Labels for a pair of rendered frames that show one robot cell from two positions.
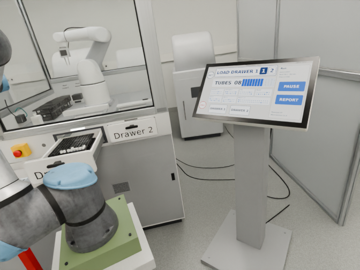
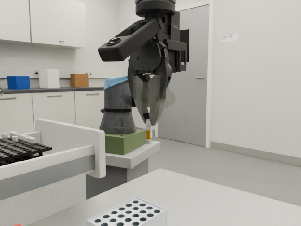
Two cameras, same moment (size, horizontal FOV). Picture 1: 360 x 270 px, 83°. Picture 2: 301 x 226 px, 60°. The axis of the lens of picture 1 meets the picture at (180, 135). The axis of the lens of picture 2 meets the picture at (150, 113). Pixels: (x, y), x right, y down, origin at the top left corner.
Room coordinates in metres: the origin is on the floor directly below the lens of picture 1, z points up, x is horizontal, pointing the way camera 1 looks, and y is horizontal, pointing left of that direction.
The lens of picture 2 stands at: (1.14, 1.19, 1.04)
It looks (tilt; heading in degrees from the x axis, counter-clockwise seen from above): 8 degrees down; 226
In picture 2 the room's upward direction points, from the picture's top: straight up
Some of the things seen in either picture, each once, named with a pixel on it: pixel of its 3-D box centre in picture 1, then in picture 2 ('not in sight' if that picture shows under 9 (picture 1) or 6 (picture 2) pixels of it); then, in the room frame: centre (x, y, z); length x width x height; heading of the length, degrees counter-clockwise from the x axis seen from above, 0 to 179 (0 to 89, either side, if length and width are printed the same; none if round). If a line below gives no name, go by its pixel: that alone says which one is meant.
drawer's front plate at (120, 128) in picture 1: (133, 129); not in sight; (1.19, 0.28, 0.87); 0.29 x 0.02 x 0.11; 96
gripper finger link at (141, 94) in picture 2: not in sight; (148, 98); (0.79, 0.82, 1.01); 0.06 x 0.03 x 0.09; 5
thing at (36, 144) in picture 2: (67, 152); (27, 142); (0.93, 0.57, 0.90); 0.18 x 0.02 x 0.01; 96
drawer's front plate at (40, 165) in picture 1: (61, 166); (66, 144); (0.84, 0.56, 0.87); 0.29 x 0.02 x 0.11; 96
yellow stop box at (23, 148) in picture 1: (21, 150); not in sight; (1.10, 0.92, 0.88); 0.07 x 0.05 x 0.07; 96
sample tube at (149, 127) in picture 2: not in sight; (149, 131); (0.81, 0.85, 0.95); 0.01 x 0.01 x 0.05
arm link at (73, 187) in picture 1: (73, 189); (119, 91); (0.47, 0.31, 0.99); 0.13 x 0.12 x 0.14; 137
